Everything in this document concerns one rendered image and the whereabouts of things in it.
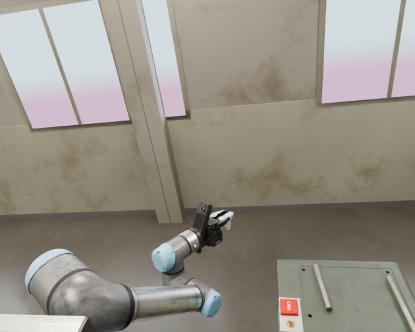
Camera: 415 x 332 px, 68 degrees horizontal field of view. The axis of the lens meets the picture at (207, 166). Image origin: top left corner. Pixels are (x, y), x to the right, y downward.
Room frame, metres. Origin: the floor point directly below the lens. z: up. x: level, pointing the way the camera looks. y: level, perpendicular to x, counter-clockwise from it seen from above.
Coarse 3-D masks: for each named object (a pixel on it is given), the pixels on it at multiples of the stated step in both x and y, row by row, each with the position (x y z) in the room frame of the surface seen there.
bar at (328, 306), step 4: (316, 264) 0.88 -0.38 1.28; (316, 268) 0.86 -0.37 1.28; (316, 272) 0.84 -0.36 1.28; (316, 276) 0.82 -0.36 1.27; (320, 276) 0.82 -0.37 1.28; (320, 280) 0.80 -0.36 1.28; (320, 284) 0.78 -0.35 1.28; (320, 288) 0.77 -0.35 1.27; (324, 288) 0.76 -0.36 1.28; (324, 292) 0.74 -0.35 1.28; (324, 296) 0.73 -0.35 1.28; (328, 296) 0.73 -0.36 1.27; (324, 300) 0.71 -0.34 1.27; (328, 300) 0.71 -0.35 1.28; (328, 304) 0.69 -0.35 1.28; (328, 308) 0.68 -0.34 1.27; (332, 308) 0.68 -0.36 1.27
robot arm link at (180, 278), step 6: (180, 270) 0.70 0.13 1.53; (162, 276) 0.71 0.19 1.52; (168, 276) 0.69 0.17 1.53; (174, 276) 0.69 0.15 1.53; (180, 276) 0.69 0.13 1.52; (186, 276) 0.69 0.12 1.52; (162, 282) 0.71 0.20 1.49; (168, 282) 0.69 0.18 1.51; (174, 282) 0.68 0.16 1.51; (180, 282) 0.67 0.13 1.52
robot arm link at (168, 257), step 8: (176, 240) 0.75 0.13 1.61; (184, 240) 0.76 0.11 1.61; (160, 248) 0.72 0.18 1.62; (168, 248) 0.72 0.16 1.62; (176, 248) 0.72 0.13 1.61; (184, 248) 0.74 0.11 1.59; (152, 256) 0.72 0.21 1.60; (160, 256) 0.69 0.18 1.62; (168, 256) 0.69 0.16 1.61; (176, 256) 0.70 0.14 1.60; (184, 256) 0.73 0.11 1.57; (160, 264) 0.69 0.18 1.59; (168, 264) 0.68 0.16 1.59; (176, 264) 0.70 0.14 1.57; (168, 272) 0.70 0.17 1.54
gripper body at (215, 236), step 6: (210, 222) 0.86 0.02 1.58; (216, 222) 0.86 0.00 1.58; (210, 228) 0.83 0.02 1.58; (216, 228) 0.85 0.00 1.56; (198, 234) 0.80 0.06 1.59; (210, 234) 0.83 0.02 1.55; (216, 234) 0.85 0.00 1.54; (222, 234) 0.86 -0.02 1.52; (204, 240) 0.82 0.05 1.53; (210, 240) 0.83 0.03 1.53; (216, 240) 0.84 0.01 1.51; (222, 240) 0.85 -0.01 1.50; (198, 252) 0.79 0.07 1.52
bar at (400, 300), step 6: (390, 276) 0.77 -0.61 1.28; (390, 282) 0.75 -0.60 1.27; (396, 288) 0.72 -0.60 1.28; (396, 294) 0.70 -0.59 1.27; (402, 300) 0.67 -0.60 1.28; (402, 306) 0.65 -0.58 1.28; (402, 312) 0.63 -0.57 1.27; (408, 312) 0.62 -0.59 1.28; (408, 318) 0.60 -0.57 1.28; (408, 324) 0.59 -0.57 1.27; (414, 324) 0.58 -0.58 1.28; (414, 330) 0.56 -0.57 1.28
